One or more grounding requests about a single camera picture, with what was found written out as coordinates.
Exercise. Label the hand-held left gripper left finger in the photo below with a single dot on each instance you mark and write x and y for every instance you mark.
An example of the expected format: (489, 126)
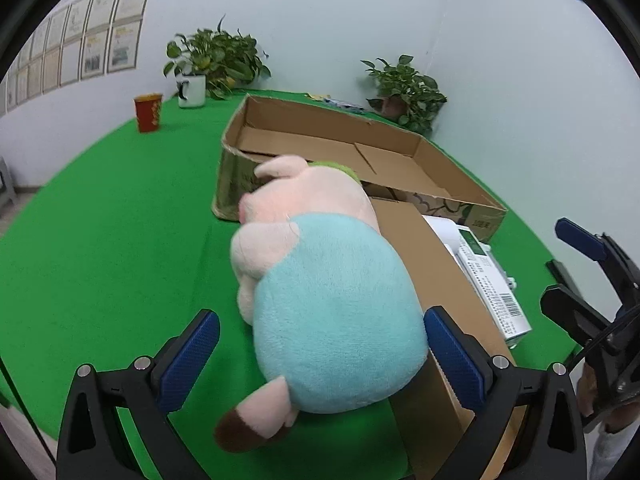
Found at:
(192, 355)

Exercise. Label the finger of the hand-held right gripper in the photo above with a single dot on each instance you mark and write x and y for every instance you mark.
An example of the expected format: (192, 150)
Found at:
(570, 310)
(580, 240)

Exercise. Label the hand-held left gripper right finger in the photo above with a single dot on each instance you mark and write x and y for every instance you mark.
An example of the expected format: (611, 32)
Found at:
(452, 355)

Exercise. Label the brown cardboard insert tray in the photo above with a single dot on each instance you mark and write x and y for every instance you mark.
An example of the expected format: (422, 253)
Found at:
(425, 260)

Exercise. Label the pink pig plush toy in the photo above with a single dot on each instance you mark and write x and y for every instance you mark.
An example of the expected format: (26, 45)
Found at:
(330, 300)

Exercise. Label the large cardboard box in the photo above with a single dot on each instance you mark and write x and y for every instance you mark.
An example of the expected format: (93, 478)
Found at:
(320, 125)

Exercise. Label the person's right forearm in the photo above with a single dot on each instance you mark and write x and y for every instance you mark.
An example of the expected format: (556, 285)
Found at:
(607, 455)

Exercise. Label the person's right hand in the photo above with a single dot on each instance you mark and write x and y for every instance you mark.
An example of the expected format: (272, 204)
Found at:
(584, 390)

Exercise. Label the white product box green label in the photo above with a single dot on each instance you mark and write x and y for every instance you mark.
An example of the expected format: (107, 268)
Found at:
(495, 285)

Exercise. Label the potted plant brown pot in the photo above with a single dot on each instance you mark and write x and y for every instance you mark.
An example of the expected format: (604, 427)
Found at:
(407, 90)

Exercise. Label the red paper cup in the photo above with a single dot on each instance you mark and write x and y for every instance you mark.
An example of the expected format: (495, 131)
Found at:
(148, 112)

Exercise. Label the white enamel mug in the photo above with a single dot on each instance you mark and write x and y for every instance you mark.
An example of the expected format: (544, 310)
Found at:
(192, 91)

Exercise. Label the patterned flat packet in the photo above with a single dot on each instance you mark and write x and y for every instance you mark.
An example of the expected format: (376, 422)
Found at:
(345, 104)

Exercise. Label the yellow flat packet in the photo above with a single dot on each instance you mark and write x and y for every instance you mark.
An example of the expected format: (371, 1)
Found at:
(316, 96)

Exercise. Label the green pothos plant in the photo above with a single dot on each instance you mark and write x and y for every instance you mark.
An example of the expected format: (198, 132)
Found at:
(220, 55)

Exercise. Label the group of framed wall certificates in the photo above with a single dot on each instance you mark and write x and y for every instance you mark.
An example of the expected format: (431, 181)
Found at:
(95, 55)

